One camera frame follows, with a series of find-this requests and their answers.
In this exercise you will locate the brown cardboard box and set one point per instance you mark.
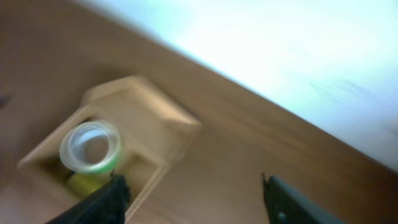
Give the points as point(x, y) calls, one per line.
point(155, 133)

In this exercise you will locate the yellow highlighter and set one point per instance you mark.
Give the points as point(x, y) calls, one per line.
point(84, 184)

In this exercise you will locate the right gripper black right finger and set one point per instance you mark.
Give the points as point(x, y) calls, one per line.
point(287, 205)

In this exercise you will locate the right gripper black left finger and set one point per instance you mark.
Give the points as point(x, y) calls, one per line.
point(107, 205)

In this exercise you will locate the green tape roll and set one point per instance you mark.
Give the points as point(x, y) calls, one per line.
point(108, 163)

